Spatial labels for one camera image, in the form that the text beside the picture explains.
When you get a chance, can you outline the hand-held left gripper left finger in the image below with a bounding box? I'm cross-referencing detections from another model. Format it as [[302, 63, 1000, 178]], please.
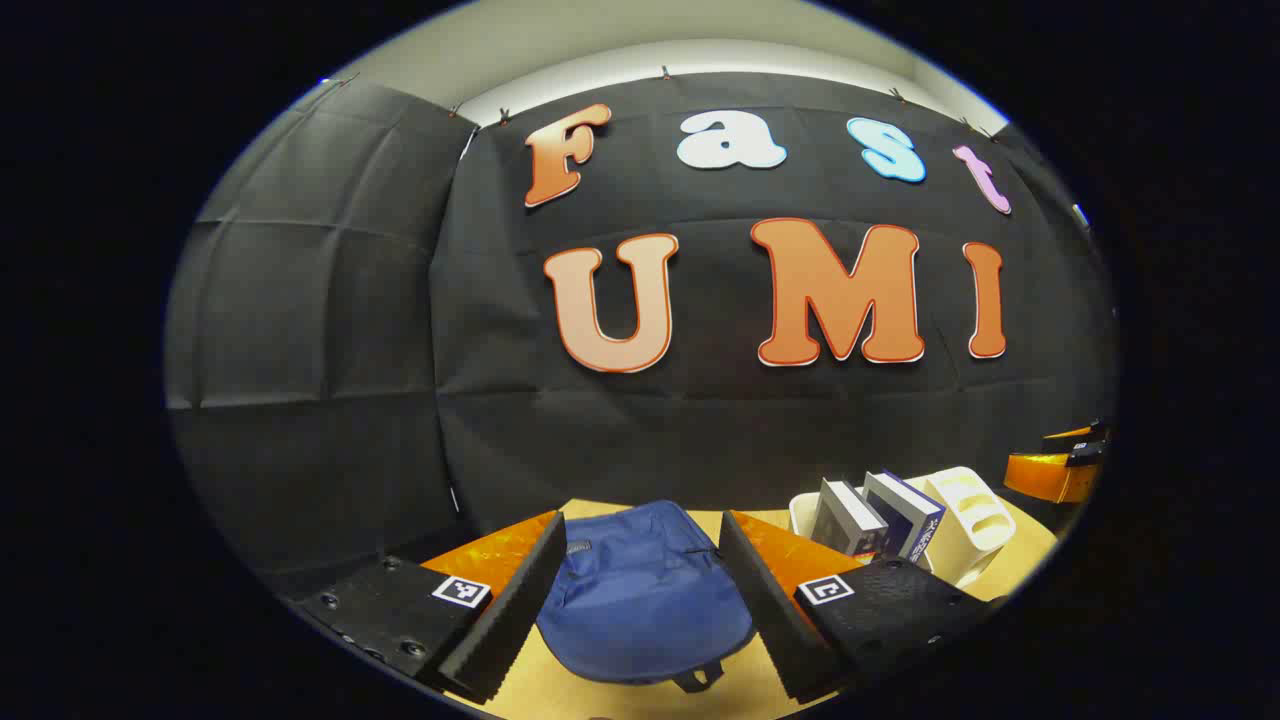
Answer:
[[293, 510, 569, 705]]

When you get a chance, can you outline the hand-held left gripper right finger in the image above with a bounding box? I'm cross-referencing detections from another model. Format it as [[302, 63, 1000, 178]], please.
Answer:
[[718, 509, 1003, 705]]

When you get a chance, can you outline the white bookshelf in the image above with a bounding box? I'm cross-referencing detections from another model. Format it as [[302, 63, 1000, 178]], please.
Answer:
[[788, 466, 1018, 589]]

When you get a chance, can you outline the blue picture cover book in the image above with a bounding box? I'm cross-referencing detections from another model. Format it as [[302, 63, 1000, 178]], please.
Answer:
[[862, 470, 947, 563]]

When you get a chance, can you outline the blue schoolbag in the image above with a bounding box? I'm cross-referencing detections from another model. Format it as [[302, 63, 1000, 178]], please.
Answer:
[[535, 500, 756, 693]]

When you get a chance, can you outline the grey picture cover book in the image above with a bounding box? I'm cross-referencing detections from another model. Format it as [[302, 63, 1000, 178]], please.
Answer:
[[810, 478, 891, 557]]

